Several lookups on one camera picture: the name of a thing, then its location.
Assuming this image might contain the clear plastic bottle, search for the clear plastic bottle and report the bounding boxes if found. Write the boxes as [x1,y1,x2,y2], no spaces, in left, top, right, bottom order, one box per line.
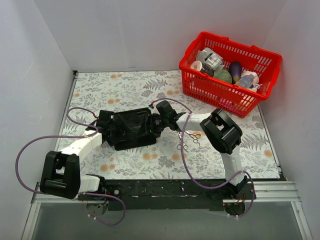
[235,74,255,89]

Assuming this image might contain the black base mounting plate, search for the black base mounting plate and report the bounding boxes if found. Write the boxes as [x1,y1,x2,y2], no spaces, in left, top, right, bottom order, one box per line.
[78,179,256,214]

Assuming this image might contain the green textured ball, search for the green textured ball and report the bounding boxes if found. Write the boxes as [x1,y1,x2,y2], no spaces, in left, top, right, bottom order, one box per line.
[213,69,233,84]

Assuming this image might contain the white round toy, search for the white round toy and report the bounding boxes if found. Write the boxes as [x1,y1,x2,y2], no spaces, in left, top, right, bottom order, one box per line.
[241,70,262,92]

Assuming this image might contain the white pink cup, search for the white pink cup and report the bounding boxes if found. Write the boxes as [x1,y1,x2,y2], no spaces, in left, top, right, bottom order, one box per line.
[190,60,203,72]

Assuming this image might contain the silver straight scissors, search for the silver straight scissors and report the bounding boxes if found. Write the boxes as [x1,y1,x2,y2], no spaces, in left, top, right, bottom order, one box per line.
[176,131,189,153]

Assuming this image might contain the silver thinning scissors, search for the silver thinning scissors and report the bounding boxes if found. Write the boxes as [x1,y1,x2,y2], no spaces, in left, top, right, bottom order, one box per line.
[176,131,201,150]

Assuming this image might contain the black zippered tool case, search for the black zippered tool case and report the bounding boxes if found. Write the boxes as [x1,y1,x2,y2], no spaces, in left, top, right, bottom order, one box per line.
[102,107,157,151]

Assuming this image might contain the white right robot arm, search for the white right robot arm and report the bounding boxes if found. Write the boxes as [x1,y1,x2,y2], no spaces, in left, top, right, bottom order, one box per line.
[151,98,249,199]

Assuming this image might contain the aluminium frame rail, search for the aluminium frame rail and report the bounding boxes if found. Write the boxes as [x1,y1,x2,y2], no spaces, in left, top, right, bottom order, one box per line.
[21,181,312,240]

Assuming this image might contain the floral patterned table mat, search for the floral patterned table mat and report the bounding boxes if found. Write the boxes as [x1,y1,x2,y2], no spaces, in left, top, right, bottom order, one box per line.
[57,70,280,180]

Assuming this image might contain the red plastic shopping basket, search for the red plastic shopping basket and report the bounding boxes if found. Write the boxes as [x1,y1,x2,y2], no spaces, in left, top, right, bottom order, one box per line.
[179,31,283,118]

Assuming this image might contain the purple toy eggplant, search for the purple toy eggplant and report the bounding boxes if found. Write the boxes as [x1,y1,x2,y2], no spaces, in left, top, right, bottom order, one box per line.
[228,61,243,84]

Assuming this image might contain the grey foil snack pouch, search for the grey foil snack pouch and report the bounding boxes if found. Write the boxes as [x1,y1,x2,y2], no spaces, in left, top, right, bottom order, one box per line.
[196,47,224,71]

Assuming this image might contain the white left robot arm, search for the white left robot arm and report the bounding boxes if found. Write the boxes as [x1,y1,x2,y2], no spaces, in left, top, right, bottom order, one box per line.
[40,110,114,200]

